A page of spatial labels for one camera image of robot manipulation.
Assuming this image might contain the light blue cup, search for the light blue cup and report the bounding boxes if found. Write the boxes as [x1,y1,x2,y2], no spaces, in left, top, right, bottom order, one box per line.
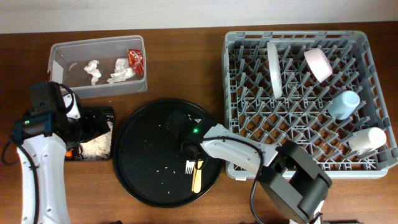
[328,91,361,120]

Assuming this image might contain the red snack wrapper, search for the red snack wrapper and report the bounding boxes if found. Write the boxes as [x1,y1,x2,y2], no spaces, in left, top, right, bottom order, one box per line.
[127,49,144,77]

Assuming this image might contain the pile of rice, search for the pile of rice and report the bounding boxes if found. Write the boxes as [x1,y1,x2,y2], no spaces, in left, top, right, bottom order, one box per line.
[78,121,113,161]

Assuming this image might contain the white plastic fork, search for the white plastic fork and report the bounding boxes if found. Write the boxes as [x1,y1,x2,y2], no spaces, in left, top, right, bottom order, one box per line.
[185,160,195,175]

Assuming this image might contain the round black tray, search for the round black tray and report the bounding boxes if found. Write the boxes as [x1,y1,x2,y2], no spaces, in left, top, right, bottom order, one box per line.
[113,99,222,208]

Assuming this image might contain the pink bowl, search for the pink bowl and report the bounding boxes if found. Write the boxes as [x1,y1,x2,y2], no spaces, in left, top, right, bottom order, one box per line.
[304,48,333,83]

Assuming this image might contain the white napkin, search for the white napkin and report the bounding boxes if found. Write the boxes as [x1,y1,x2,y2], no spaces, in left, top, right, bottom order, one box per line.
[84,60,101,85]
[107,58,136,84]

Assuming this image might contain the wooden knife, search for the wooden knife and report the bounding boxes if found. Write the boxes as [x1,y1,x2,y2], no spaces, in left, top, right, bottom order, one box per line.
[192,161,203,194]

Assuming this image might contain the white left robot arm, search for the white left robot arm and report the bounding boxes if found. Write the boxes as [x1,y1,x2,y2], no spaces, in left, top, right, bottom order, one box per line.
[9,82,114,223]

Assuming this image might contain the orange carrot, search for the orange carrot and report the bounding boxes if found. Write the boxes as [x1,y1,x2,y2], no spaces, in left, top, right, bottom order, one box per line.
[65,150,73,158]

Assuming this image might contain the grey dishwasher rack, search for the grey dishwasher rack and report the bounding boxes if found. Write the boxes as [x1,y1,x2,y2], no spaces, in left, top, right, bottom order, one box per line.
[222,30,397,179]

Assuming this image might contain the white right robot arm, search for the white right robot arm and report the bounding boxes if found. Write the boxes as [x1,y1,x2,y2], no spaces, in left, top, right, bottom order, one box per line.
[165,111,332,223]

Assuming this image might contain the white cup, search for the white cup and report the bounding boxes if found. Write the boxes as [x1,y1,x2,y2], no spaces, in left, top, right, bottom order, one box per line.
[348,127,387,155]

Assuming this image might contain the black rectangular tray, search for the black rectangular tray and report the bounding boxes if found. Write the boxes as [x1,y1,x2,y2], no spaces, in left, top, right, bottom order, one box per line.
[65,106,115,161]

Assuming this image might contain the grey plate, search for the grey plate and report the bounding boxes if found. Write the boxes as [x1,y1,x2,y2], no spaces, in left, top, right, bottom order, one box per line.
[267,42,282,99]

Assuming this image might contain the clear plastic bin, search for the clear plastic bin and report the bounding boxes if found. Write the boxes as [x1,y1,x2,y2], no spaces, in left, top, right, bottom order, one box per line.
[47,35,148,99]

